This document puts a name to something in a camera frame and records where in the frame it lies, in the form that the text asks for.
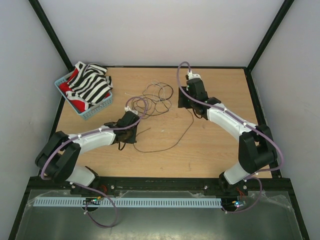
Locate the dark brown wire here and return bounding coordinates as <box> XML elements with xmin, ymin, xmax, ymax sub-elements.
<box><xmin>134</xmin><ymin>109</ymin><xmax>195</xmax><ymax>153</ymax></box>

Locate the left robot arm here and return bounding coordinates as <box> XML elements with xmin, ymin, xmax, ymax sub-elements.
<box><xmin>35</xmin><ymin>110</ymin><xmax>141</xmax><ymax>194</ymax></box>

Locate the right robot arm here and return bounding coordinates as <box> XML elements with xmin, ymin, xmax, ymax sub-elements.
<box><xmin>178</xmin><ymin>73</ymin><xmax>278</xmax><ymax>195</ymax></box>

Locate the light blue plastic basket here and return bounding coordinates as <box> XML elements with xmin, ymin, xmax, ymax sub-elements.
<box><xmin>54</xmin><ymin>73</ymin><xmax>113</xmax><ymax>120</ymax></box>

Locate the red cloth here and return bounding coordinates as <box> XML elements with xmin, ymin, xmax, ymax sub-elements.
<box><xmin>59</xmin><ymin>69</ymin><xmax>89</xmax><ymax>113</ymax></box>

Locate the black white striped cloth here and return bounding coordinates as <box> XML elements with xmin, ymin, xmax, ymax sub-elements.
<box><xmin>68</xmin><ymin>61</ymin><xmax>113</xmax><ymax>104</ymax></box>

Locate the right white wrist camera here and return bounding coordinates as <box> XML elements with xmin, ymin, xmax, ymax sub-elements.
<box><xmin>185</xmin><ymin>71</ymin><xmax>201</xmax><ymax>81</ymax></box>

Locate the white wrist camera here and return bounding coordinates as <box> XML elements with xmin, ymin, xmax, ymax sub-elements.
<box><xmin>185</xmin><ymin>71</ymin><xmax>201</xmax><ymax>81</ymax></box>
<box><xmin>124</xmin><ymin>106</ymin><xmax>139</xmax><ymax>116</ymax></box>

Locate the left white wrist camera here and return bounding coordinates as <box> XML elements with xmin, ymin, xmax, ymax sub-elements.
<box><xmin>124</xmin><ymin>106</ymin><xmax>139</xmax><ymax>116</ymax></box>

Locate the black tangled wire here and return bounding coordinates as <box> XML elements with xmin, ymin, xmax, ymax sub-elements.
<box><xmin>131</xmin><ymin>82</ymin><xmax>174</xmax><ymax>119</ymax></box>

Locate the light blue slotted cable duct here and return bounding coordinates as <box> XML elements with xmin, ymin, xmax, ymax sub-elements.
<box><xmin>32</xmin><ymin>197</ymin><xmax>221</xmax><ymax>209</ymax></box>

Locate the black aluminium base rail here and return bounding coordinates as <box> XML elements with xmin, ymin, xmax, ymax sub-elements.
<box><xmin>27</xmin><ymin>176</ymin><xmax>294</xmax><ymax>197</ymax></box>

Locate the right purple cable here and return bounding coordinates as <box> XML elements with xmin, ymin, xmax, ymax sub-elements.
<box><xmin>176</xmin><ymin>61</ymin><xmax>285</xmax><ymax>215</ymax></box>

